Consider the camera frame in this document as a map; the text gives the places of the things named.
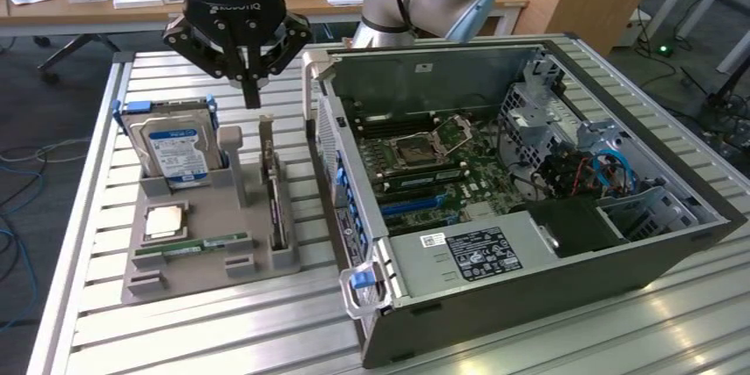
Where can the black graphics card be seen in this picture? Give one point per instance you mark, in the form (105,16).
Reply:
(275,199)

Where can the flat white box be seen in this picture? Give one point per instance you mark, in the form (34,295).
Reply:
(137,2)

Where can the black office chair base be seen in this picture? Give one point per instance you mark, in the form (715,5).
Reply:
(69,48)

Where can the hard disk in blue caddy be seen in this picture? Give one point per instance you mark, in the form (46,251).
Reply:
(175,146)

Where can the CPU socket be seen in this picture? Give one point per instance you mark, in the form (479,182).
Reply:
(416,149)

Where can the labelled green RAM stick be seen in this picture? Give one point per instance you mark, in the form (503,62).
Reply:
(421,178)

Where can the silver CPU chip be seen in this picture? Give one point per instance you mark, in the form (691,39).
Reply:
(164,221)

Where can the blue expansion slot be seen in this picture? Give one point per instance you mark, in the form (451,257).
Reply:
(409,207)

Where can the silver perforated disk bay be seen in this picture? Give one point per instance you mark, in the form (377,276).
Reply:
(527,129)

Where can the green motherboard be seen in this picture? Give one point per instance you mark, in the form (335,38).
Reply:
(486,182)

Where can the wooden cabinet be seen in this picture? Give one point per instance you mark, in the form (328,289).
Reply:
(586,10)

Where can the grey parts rack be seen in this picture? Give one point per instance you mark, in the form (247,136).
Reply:
(199,278)

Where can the blue case release latch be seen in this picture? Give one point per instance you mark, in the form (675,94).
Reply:
(360,281)

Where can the grey power supply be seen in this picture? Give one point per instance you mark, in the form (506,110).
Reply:
(421,269)

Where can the black device with green light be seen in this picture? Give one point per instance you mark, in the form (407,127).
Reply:
(663,49)

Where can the silver slanted disk bay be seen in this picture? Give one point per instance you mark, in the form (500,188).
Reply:
(644,212)

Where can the open dark PC case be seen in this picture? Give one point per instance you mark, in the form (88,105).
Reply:
(527,305)

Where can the white desk frame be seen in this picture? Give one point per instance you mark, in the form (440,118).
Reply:
(706,4)

